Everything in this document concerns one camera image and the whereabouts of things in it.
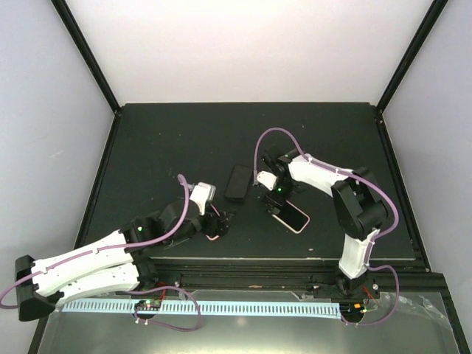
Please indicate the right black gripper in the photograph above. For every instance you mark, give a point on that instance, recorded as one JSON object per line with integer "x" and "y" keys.
{"x": 278, "y": 199}

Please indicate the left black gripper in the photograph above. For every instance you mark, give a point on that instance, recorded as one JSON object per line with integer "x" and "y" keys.
{"x": 223, "y": 225}

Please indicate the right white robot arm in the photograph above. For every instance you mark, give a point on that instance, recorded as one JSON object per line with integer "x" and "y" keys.
{"x": 359, "y": 209}

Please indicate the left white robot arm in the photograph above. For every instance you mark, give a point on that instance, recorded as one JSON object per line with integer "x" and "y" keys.
{"x": 115, "y": 263}

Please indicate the black phone on table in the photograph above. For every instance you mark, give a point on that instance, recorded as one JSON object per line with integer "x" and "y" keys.
{"x": 238, "y": 183}

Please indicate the left controller board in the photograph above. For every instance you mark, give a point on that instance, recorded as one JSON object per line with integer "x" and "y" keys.
{"x": 147, "y": 305}

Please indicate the controller board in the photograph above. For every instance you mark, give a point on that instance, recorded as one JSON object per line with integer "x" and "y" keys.
{"x": 357, "y": 307}
{"x": 147, "y": 305}

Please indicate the right controller board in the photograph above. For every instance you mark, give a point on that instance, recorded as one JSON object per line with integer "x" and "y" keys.
{"x": 357, "y": 307}

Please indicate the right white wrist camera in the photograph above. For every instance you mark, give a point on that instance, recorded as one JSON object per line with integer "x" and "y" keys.
{"x": 265, "y": 179}

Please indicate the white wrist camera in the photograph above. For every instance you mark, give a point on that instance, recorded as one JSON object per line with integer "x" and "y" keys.
{"x": 202, "y": 194}
{"x": 265, "y": 179}

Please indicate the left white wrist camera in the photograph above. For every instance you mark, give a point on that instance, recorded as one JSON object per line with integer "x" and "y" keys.
{"x": 202, "y": 194}

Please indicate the light blue slotted cable duct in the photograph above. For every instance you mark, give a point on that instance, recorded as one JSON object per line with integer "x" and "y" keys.
{"x": 209, "y": 308}

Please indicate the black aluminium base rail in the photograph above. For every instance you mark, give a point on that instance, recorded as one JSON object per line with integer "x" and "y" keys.
{"x": 293, "y": 274}

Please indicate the right black frame post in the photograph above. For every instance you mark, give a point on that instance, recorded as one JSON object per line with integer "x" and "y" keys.
{"x": 426, "y": 26}

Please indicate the black frame post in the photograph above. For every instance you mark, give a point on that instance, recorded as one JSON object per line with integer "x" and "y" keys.
{"x": 426, "y": 26}
{"x": 76, "y": 34}

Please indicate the left black frame post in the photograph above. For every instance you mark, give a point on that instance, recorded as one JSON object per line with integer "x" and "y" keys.
{"x": 76, "y": 34}

